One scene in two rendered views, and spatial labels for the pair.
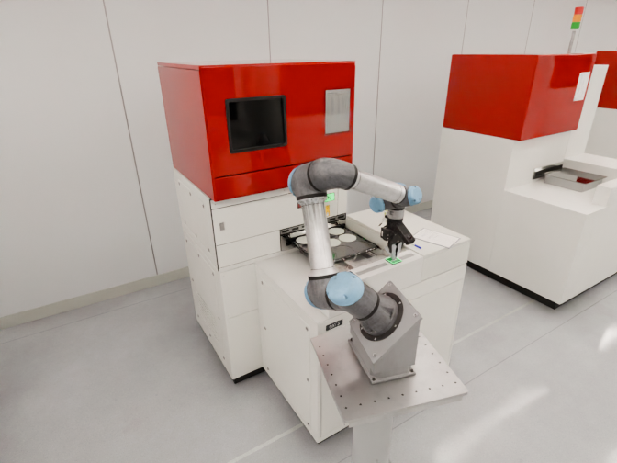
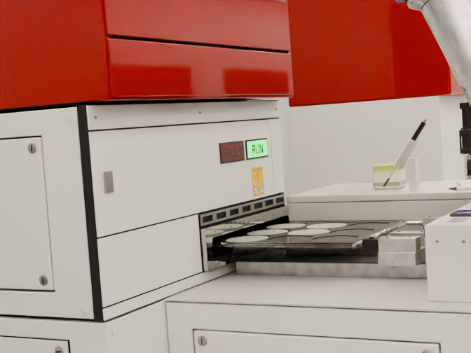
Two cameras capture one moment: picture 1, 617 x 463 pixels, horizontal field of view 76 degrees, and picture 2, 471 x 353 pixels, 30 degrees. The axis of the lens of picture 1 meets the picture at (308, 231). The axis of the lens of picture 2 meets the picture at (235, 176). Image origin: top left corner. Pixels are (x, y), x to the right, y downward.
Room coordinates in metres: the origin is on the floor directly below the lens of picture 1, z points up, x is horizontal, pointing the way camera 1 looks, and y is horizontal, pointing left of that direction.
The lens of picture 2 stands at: (0.28, 1.05, 1.17)
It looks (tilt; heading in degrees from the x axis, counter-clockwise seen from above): 4 degrees down; 330
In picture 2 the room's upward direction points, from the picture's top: 4 degrees counter-clockwise
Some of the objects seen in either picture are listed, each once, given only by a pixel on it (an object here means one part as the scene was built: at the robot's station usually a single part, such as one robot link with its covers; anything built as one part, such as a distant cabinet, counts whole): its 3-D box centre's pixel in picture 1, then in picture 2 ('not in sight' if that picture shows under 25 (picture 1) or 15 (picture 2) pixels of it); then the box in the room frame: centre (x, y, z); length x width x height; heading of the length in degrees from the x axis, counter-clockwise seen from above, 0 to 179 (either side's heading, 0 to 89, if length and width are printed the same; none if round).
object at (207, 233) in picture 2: (314, 234); (249, 234); (2.09, -0.04, 0.89); 0.44 x 0.02 x 0.10; 121
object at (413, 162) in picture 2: not in sight; (406, 165); (1.95, -0.42, 1.03); 0.06 x 0.04 x 0.13; 31
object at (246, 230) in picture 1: (286, 220); (203, 191); (2.01, 0.12, 1.02); 0.82 x 0.03 x 0.40; 121
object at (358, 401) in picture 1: (379, 372); not in sight; (1.15, -0.26, 0.75); 0.45 x 0.44 x 0.13; 15
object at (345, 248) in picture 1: (331, 242); (308, 232); (1.97, -0.13, 0.90); 0.34 x 0.34 x 0.01; 31
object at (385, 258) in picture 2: (364, 266); (421, 245); (1.75, -0.28, 0.87); 0.36 x 0.08 x 0.03; 121
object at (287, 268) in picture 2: not in sight; (339, 269); (1.80, -0.09, 0.84); 0.50 x 0.02 x 0.03; 31
